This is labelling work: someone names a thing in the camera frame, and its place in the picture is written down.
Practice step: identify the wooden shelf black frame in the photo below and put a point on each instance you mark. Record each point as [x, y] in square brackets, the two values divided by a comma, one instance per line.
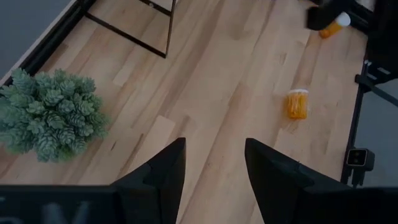
[124, 34]

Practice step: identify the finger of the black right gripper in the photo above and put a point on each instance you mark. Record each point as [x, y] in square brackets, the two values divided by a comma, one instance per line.
[320, 17]

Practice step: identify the black aluminium table frame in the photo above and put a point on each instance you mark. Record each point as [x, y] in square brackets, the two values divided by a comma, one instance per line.
[53, 39]

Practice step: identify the green artificial potted plant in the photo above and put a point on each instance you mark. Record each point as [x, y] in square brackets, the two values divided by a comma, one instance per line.
[53, 115]

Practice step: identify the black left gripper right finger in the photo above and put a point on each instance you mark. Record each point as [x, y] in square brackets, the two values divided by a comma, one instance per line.
[273, 186]

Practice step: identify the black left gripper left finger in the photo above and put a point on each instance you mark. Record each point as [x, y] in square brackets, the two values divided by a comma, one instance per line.
[158, 186]

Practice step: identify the small black table camera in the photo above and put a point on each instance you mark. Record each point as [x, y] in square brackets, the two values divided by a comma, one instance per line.
[357, 158]

